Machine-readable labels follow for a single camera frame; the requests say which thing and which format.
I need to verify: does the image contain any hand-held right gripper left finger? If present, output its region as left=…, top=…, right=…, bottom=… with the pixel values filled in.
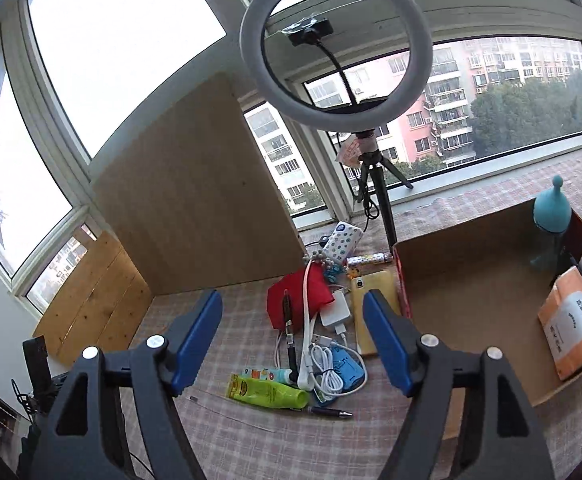
left=16, top=289, right=223, bottom=480

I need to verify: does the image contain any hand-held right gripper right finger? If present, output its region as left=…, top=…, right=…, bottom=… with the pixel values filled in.
left=362, top=290, right=554, bottom=480

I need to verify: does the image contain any red-sided cardboard box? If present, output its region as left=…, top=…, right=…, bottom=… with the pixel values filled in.
left=393, top=197, right=582, bottom=407

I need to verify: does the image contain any orange tissue packet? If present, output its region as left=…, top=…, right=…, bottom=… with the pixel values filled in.
left=538, top=266, right=582, bottom=382

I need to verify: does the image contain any blue transparent plastic bottle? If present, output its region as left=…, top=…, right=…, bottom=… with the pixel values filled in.
left=530, top=175, right=574, bottom=273

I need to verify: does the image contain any yellow phone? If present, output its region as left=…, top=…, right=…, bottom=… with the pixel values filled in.
left=350, top=270, right=403, bottom=357

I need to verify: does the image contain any blue plastic holder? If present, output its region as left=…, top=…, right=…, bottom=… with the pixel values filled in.
left=313, top=342, right=368, bottom=407

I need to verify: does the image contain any white charger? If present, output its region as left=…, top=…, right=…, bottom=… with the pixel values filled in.
left=320, top=292, right=354, bottom=332

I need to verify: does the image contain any clear plastic ruler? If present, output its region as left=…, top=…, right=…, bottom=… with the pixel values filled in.
left=178, top=392, right=292, bottom=433

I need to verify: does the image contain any small colourful tube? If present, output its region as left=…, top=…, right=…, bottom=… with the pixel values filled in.
left=241, top=367, right=298, bottom=384

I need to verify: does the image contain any patterned small case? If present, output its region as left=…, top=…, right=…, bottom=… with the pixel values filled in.
left=346, top=253, right=396, bottom=269

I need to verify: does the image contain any green tube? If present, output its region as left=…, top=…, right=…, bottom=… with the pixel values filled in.
left=226, top=374, right=310, bottom=409

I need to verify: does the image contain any red cloth pouch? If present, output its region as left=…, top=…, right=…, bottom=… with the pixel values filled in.
left=267, top=265, right=335, bottom=333

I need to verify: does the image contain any dark pen with silver tip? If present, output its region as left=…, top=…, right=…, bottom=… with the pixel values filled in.
left=291, top=406, right=354, bottom=419

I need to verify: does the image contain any black pen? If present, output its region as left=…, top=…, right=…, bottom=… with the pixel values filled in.
left=281, top=292, right=298, bottom=372

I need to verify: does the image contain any wooden plank panel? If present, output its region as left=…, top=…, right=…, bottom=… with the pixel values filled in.
left=33, top=232, right=153, bottom=367

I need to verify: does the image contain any polka dot tissue pack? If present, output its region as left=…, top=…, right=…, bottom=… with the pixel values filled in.
left=323, top=221, right=365, bottom=263

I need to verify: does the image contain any pink plaid tablecloth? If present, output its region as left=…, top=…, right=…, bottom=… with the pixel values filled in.
left=116, top=147, right=582, bottom=480

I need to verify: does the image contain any black tripod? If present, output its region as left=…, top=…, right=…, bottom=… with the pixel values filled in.
left=351, top=130, right=415, bottom=256

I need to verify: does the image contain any wooden back board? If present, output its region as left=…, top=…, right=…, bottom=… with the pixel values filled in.
left=91, top=72, right=308, bottom=297

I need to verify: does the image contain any black device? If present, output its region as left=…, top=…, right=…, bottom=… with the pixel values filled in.
left=22, top=337, right=52, bottom=401

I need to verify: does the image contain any pink tag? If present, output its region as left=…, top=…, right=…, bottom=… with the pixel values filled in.
left=337, top=139, right=363, bottom=167

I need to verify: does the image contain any black gooseneck clamp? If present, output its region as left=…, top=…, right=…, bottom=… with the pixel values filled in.
left=283, top=19, right=367, bottom=111

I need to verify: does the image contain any white charging cable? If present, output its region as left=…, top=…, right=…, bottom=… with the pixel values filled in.
left=308, top=327, right=369, bottom=396

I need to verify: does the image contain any white strap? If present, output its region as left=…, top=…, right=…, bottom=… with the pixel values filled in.
left=297, top=259, right=323, bottom=391

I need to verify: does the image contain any bead bracelet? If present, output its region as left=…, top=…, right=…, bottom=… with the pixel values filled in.
left=302, top=254, right=344, bottom=281

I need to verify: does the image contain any white window frame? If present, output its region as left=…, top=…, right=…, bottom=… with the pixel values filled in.
left=0, top=0, right=582, bottom=321

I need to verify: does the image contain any white ring light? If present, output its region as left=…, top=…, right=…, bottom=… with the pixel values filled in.
left=240, top=0, right=433, bottom=133

